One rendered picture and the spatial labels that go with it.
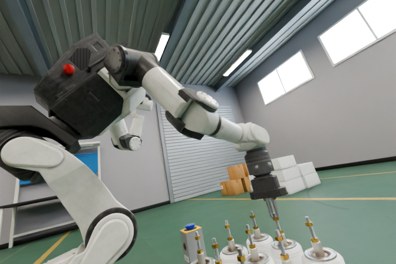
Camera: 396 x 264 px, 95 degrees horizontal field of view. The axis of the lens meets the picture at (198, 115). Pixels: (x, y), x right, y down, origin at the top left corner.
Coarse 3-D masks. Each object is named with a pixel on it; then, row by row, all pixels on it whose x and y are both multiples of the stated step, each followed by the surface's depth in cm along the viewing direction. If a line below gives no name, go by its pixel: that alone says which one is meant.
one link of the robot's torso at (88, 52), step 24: (72, 48) 62; (96, 48) 67; (48, 72) 56; (72, 72) 58; (96, 72) 62; (48, 96) 57; (72, 96) 58; (96, 96) 62; (120, 96) 66; (144, 96) 75; (72, 120) 59; (96, 120) 61
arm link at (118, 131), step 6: (120, 120) 97; (114, 126) 95; (120, 126) 97; (114, 132) 96; (120, 132) 97; (126, 132) 99; (114, 138) 97; (120, 138) 96; (126, 138) 97; (132, 138) 100; (138, 138) 103; (114, 144) 100; (120, 144) 98; (126, 144) 97; (132, 144) 99; (138, 144) 103; (132, 150) 100
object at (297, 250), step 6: (270, 246) 58; (300, 246) 55; (270, 252) 57; (276, 252) 54; (288, 252) 53; (294, 252) 53; (300, 252) 53; (276, 258) 54; (294, 258) 52; (300, 258) 52
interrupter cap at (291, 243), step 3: (288, 240) 59; (291, 240) 58; (294, 240) 58; (273, 243) 59; (276, 243) 59; (288, 243) 57; (291, 243) 56; (294, 243) 56; (273, 246) 57; (276, 246) 56; (285, 246) 55; (288, 246) 55; (291, 246) 54; (294, 246) 54; (276, 249) 55; (279, 249) 55; (285, 249) 54; (288, 249) 54
